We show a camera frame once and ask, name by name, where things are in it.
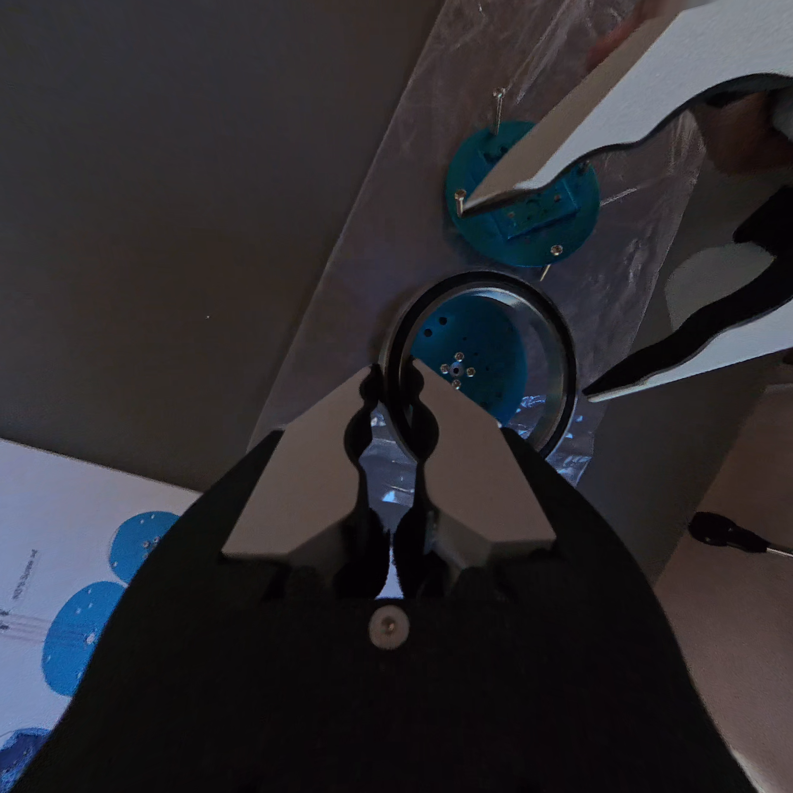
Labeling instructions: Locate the black screwdriver handle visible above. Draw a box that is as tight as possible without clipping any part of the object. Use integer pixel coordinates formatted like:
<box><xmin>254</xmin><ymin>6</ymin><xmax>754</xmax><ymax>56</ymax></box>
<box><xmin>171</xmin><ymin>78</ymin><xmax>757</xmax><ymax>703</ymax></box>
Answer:
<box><xmin>689</xmin><ymin>510</ymin><xmax>793</xmax><ymax>556</ymax></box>

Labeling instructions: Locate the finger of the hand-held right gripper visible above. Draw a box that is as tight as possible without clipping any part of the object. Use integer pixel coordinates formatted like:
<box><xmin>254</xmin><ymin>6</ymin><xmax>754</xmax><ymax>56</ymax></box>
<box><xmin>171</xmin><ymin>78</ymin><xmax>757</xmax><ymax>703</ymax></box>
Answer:
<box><xmin>460</xmin><ymin>0</ymin><xmax>793</xmax><ymax>218</ymax></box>
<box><xmin>581</xmin><ymin>186</ymin><xmax>793</xmax><ymax>404</ymax></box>

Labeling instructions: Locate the grey desk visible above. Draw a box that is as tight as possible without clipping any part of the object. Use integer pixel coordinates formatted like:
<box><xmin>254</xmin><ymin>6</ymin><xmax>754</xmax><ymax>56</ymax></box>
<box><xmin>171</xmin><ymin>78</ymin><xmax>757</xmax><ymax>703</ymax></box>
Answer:
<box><xmin>0</xmin><ymin>0</ymin><xmax>793</xmax><ymax>586</ymax></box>

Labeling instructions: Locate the silver round bearing ring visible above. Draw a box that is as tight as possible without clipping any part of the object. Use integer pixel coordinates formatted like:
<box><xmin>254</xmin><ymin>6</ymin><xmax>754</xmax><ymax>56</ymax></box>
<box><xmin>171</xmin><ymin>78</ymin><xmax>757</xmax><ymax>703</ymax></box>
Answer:
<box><xmin>379</xmin><ymin>271</ymin><xmax>578</xmax><ymax>459</ymax></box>

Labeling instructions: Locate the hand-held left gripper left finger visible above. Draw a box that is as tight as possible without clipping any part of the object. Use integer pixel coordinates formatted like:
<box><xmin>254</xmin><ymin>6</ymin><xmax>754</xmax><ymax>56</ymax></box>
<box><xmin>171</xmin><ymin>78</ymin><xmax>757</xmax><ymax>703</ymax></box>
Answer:
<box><xmin>222</xmin><ymin>364</ymin><xmax>397</xmax><ymax>598</ymax></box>

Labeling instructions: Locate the clear flat plastic bag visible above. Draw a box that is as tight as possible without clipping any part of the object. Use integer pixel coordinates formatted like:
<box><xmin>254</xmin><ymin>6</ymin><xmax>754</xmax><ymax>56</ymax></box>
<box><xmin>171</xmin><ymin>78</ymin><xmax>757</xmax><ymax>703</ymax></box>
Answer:
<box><xmin>248</xmin><ymin>0</ymin><xmax>707</xmax><ymax>490</ymax></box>

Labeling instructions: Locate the blue round plate with bracket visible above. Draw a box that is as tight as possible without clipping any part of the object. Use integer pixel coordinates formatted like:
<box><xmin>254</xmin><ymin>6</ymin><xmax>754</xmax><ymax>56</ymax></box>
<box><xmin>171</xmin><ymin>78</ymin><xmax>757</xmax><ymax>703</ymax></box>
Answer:
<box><xmin>445</xmin><ymin>119</ymin><xmax>602</xmax><ymax>268</ymax></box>

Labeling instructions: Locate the white instruction booklet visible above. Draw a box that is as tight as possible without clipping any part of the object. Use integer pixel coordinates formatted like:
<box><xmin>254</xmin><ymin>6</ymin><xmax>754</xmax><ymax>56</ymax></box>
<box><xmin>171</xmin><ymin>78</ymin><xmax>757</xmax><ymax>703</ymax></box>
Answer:
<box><xmin>0</xmin><ymin>439</ymin><xmax>205</xmax><ymax>793</ymax></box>

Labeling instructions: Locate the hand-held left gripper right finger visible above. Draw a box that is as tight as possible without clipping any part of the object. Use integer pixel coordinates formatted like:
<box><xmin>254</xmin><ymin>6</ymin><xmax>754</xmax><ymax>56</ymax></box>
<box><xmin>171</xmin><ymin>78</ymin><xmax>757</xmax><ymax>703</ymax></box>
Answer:
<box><xmin>393</xmin><ymin>358</ymin><xmax>557</xmax><ymax>598</ymax></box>

